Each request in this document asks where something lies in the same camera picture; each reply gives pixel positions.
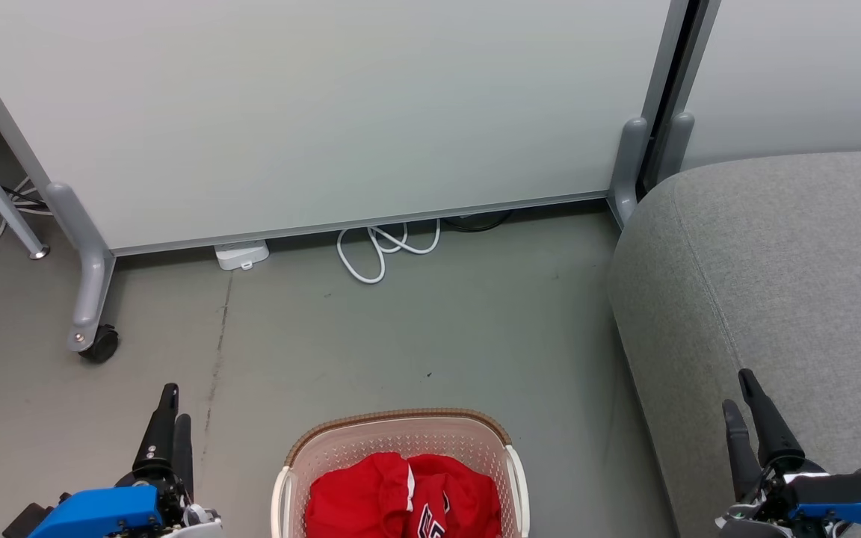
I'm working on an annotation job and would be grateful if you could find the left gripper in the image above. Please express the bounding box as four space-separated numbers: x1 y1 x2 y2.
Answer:
115 383 223 538

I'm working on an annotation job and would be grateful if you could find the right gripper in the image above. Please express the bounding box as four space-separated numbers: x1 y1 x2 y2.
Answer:
715 368 861 538

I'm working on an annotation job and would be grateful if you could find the red jersey with white trim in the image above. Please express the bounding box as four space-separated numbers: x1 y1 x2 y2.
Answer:
304 451 504 538

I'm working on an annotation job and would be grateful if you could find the grey fabric sofa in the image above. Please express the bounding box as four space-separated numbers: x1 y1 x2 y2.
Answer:
608 148 861 538

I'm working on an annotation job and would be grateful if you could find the white partition wall panel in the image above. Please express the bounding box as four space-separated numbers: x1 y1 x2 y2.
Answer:
658 0 861 185

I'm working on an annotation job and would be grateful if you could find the beige perforated laundry basket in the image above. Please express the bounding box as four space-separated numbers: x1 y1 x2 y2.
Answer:
271 408 531 538

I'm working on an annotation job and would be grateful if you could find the grey partition foot with caster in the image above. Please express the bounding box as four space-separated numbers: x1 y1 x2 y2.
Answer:
45 182 120 365

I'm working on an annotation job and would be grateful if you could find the white power strip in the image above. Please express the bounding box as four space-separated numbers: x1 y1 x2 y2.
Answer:
214 239 270 271

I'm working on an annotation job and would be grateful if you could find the grey upright partition foot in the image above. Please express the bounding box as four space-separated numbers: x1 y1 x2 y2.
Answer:
608 117 649 227

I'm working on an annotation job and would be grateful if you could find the large white partition panel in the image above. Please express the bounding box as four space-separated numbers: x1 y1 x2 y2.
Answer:
0 0 689 257

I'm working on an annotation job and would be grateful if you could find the blue left camera mount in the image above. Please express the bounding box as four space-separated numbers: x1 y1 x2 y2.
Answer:
25 484 168 538

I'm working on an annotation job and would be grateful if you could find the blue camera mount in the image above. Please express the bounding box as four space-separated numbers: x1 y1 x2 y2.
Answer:
788 469 861 533
25 484 168 538

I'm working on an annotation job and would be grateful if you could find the blue right camera mount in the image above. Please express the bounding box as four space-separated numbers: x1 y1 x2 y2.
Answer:
788 469 861 533

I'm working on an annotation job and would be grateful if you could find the coiled white cable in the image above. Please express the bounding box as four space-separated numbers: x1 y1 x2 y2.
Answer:
336 219 442 285

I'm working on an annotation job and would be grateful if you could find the black cable under partition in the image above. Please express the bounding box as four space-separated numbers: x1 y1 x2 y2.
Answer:
442 211 514 233

